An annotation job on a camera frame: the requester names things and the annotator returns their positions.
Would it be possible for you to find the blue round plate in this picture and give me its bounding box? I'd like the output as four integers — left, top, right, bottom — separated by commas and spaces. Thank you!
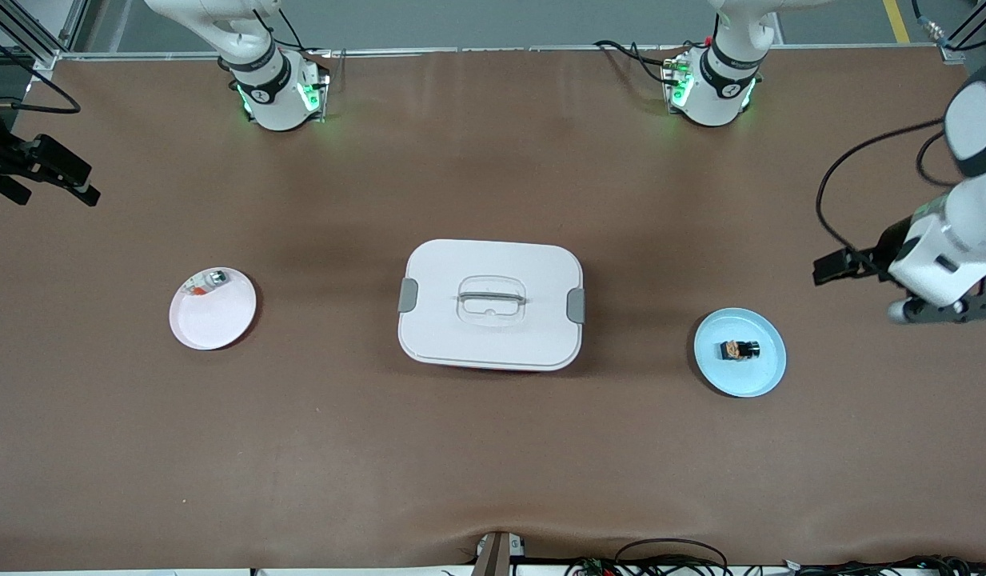
693, 307, 787, 398

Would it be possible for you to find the pink round plate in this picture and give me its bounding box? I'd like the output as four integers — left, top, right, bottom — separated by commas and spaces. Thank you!
169, 266, 257, 351

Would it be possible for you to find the white lidded storage box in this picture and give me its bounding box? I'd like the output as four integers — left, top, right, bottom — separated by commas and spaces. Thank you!
397, 238, 586, 373

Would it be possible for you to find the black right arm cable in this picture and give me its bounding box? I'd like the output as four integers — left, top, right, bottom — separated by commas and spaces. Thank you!
0, 30, 82, 114

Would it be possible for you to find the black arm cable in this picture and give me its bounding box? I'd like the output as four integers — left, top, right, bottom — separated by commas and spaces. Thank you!
0, 30, 82, 114
816, 0, 967, 258

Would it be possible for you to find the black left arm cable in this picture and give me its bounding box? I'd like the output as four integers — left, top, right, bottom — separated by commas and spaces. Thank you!
816, 0, 967, 258

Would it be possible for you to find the aluminium frame profile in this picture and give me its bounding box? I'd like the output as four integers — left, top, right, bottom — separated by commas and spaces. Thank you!
0, 0, 90, 71
938, 0, 986, 65

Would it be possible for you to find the black base cable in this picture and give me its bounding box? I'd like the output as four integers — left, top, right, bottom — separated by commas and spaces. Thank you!
253, 6, 333, 58
594, 38, 685, 87

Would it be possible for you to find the black cable bundle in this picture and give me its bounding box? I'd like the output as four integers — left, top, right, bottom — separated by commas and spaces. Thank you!
565, 538, 986, 576

